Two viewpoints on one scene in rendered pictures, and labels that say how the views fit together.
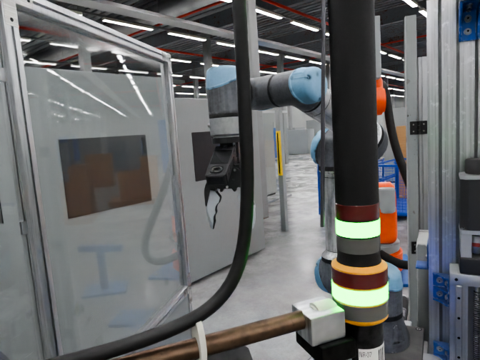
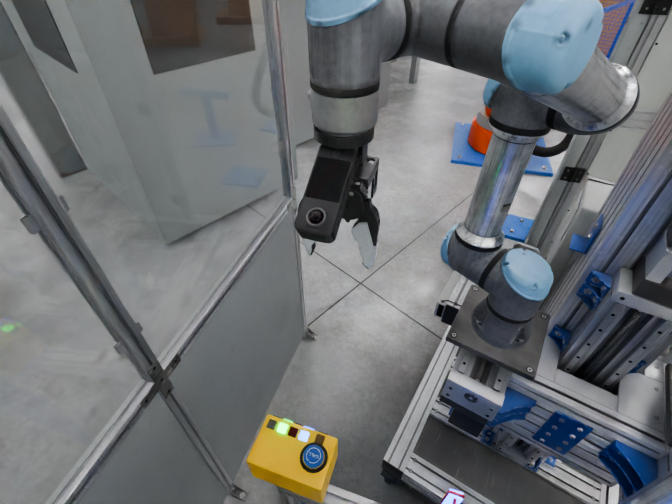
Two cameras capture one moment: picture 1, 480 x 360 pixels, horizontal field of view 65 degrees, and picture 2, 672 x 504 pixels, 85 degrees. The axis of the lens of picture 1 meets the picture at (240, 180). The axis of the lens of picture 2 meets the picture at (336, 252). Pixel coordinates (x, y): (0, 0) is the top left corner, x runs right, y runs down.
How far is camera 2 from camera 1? 0.48 m
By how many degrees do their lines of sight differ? 36
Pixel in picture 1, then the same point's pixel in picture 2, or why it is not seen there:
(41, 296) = (91, 294)
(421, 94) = not seen: outside the picture
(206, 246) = not seen: hidden behind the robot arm
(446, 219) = (649, 219)
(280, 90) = (477, 47)
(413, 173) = not seen: hidden behind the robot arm
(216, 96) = (327, 48)
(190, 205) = (304, 50)
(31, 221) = (39, 216)
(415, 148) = (634, 38)
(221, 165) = (326, 205)
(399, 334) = (522, 334)
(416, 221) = (583, 143)
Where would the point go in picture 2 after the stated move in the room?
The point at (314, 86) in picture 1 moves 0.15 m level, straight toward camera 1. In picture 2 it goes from (568, 61) to (615, 142)
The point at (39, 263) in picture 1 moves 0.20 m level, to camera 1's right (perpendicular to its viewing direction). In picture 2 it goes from (74, 263) to (187, 269)
